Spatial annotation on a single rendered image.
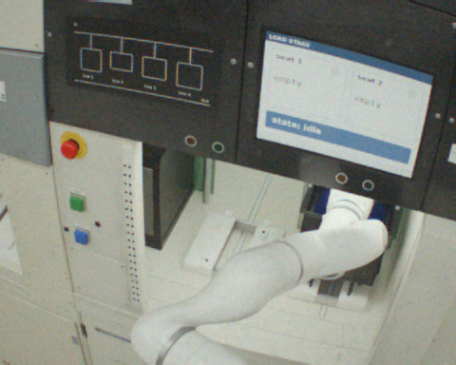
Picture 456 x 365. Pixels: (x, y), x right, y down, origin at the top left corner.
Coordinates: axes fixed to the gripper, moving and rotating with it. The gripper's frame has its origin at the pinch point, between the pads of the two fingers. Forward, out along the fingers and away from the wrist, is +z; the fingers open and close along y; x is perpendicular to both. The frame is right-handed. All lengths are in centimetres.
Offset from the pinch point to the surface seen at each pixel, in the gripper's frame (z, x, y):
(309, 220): -10.0, -9.5, -8.5
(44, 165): -36, 7, -61
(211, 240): -3.3, -31.4, -33.4
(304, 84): -32, 38, -10
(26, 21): -35, 42, -64
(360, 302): -10.1, -31.2, 9.6
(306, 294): -12.5, -30.7, -4.8
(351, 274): -9.6, -22.5, 4.9
